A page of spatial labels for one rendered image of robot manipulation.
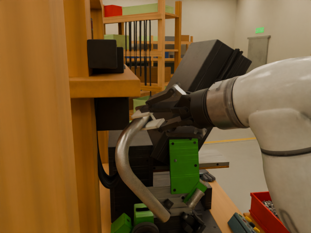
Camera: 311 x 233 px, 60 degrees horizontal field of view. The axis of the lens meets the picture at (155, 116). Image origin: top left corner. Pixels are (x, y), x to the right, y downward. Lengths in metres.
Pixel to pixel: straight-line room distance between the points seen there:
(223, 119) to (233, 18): 11.10
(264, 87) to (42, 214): 0.34
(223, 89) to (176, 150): 0.62
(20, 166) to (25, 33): 0.15
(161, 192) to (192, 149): 0.21
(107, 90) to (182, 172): 0.56
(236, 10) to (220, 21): 0.79
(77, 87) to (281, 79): 0.41
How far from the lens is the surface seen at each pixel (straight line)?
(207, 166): 1.22
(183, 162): 1.06
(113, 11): 4.25
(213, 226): 1.22
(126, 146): 0.62
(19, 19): 0.33
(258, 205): 1.44
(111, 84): 0.61
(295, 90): 0.40
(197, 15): 10.87
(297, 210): 0.46
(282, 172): 0.44
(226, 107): 0.45
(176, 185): 1.07
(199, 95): 0.50
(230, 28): 11.46
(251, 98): 0.42
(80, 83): 0.61
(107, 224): 1.26
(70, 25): 0.70
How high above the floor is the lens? 1.60
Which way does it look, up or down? 13 degrees down
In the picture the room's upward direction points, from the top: straight up
